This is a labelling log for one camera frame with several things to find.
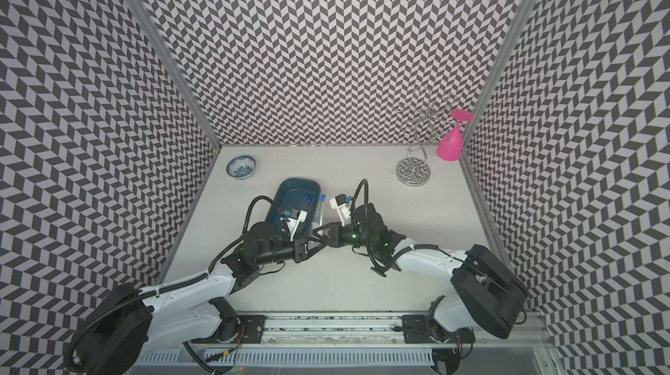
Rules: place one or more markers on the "teal plastic tray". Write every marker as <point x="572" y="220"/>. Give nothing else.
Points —
<point x="291" y="194"/>

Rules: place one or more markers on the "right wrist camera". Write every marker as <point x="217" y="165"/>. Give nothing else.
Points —
<point x="341" y="204"/>

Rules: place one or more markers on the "chrome wire glass rack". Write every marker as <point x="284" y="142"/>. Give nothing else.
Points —
<point x="423" y="125"/>

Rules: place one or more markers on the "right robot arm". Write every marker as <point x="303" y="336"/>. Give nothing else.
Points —
<point x="482" y="291"/>

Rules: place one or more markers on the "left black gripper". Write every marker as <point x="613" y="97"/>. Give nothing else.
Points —
<point x="301" y="249"/>

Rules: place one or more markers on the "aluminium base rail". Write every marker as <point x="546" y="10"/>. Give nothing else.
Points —
<point x="358" y="343"/>

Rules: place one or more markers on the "blue white ceramic bowl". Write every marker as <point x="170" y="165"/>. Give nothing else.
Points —
<point x="241" y="167"/>

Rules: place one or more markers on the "pink plastic wine glass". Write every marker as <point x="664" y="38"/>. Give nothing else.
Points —
<point x="452" y="143"/>

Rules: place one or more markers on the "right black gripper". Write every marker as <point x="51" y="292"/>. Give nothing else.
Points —
<point x="339" y="223"/>

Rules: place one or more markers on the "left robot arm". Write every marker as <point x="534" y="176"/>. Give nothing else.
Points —
<point x="131" y="323"/>

